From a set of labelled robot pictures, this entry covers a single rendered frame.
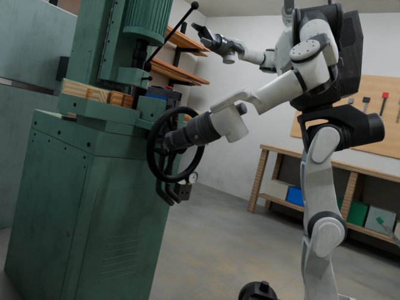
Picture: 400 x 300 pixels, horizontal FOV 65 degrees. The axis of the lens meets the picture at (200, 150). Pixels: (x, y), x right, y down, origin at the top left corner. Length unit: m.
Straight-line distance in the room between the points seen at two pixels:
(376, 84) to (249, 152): 1.83
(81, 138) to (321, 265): 1.02
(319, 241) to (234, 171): 3.57
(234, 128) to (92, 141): 0.55
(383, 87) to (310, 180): 3.12
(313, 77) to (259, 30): 4.21
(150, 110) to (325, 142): 0.66
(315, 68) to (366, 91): 3.45
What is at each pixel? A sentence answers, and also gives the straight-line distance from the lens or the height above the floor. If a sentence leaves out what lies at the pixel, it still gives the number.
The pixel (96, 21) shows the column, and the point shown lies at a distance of 1.56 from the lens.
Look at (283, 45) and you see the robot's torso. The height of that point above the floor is 1.25.
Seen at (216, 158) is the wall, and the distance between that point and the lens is 4.93.
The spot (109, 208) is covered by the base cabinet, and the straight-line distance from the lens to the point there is 1.26.
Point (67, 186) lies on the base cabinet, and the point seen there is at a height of 0.56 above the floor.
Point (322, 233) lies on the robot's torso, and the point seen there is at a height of 0.61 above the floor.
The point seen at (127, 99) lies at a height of 0.94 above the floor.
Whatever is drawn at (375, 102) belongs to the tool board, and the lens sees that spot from 4.26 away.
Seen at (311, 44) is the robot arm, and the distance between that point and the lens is 0.89.
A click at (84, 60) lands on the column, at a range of 1.56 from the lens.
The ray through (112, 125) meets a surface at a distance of 1.17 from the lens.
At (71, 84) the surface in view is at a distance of 1.28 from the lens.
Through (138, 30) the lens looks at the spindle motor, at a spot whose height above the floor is 1.21.
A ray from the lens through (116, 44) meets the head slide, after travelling 1.46.
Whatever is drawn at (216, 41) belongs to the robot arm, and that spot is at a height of 1.30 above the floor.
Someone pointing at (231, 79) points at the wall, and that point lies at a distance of 5.01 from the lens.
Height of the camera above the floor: 0.89
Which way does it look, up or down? 4 degrees down
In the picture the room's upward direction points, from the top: 13 degrees clockwise
